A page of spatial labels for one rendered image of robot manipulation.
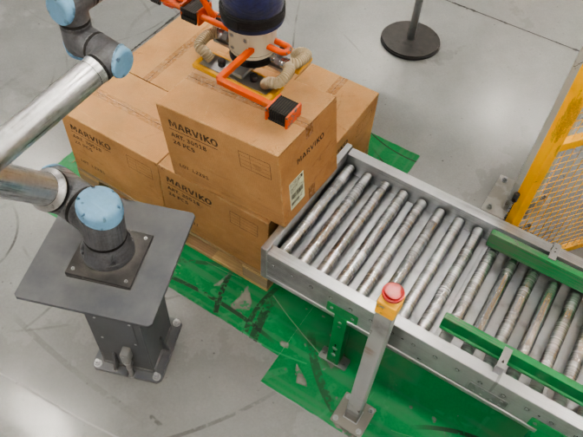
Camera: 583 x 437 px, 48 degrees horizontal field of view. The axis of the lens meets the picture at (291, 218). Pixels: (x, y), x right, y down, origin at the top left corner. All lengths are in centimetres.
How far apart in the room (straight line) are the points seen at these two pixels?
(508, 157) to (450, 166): 36
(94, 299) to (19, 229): 130
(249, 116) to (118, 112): 90
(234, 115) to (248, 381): 118
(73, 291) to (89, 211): 33
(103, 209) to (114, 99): 118
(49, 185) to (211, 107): 72
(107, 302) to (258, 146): 77
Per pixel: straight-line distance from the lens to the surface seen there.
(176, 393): 297
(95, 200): 223
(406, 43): 453
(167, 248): 242
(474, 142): 400
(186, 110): 259
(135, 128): 313
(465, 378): 254
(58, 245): 251
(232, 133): 245
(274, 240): 259
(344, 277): 259
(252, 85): 233
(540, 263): 277
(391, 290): 201
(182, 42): 358
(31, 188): 217
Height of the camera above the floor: 273
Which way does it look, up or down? 53 degrees down
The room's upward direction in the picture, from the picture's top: 4 degrees clockwise
